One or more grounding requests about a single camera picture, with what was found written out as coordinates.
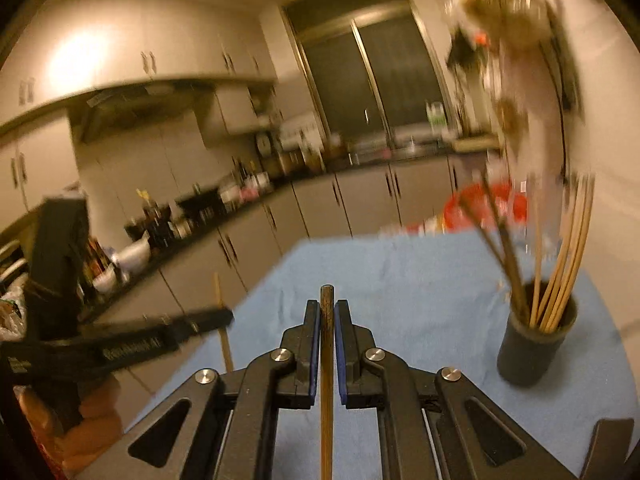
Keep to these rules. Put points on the black chopstick holder cup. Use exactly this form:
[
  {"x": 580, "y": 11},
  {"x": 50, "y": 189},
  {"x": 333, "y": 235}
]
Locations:
[{"x": 535, "y": 355}]

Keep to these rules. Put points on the kitchen cabinets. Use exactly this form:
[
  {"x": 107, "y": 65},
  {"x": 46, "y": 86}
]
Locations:
[
  {"x": 125, "y": 55},
  {"x": 310, "y": 205}
]

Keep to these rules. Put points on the person's left hand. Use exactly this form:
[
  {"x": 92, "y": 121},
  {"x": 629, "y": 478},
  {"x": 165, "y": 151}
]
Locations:
[{"x": 95, "y": 410}]

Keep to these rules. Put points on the upper kitchen cabinets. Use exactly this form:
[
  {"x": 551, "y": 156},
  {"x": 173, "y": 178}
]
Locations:
[{"x": 125, "y": 55}]

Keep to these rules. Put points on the dark brown chopstick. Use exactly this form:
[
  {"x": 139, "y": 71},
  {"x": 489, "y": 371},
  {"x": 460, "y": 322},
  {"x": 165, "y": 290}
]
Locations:
[{"x": 326, "y": 385}]

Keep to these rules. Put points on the blue table cloth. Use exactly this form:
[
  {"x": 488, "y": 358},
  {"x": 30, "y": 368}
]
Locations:
[{"x": 400, "y": 280}]

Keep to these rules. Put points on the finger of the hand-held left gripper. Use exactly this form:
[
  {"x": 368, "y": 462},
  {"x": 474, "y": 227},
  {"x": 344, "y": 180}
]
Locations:
[{"x": 150, "y": 340}]

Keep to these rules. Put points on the range hood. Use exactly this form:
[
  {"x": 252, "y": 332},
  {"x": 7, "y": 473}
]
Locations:
[{"x": 135, "y": 110}]

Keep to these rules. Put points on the red mesh basket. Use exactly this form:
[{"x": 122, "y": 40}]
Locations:
[{"x": 510, "y": 205}]

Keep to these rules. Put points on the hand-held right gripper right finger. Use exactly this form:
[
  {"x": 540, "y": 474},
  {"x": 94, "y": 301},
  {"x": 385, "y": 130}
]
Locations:
[{"x": 342, "y": 360}]

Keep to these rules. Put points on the white detergent bottle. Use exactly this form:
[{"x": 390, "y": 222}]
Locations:
[{"x": 436, "y": 116}]

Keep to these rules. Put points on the light bamboo chopstick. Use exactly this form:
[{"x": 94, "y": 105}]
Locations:
[{"x": 218, "y": 292}]

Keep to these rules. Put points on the round kitchen scale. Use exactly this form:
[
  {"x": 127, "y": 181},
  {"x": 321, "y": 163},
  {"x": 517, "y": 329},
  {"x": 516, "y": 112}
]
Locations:
[{"x": 264, "y": 144}]

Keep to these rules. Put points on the lower kitchen cabinets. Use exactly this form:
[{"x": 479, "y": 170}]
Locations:
[{"x": 310, "y": 205}]

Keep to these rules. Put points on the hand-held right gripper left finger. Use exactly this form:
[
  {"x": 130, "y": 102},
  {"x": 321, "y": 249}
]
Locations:
[{"x": 313, "y": 360}]

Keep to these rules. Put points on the bunch of mixed chopsticks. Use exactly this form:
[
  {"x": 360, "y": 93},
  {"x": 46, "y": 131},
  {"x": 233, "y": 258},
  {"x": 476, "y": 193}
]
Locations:
[{"x": 560, "y": 280}]

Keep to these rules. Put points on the black kitchen countertop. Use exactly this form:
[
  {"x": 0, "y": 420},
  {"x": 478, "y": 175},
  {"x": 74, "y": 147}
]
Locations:
[{"x": 250, "y": 197}]

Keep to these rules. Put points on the sliding kitchen window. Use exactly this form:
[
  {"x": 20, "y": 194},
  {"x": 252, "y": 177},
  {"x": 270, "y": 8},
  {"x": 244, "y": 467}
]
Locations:
[{"x": 340, "y": 75}]

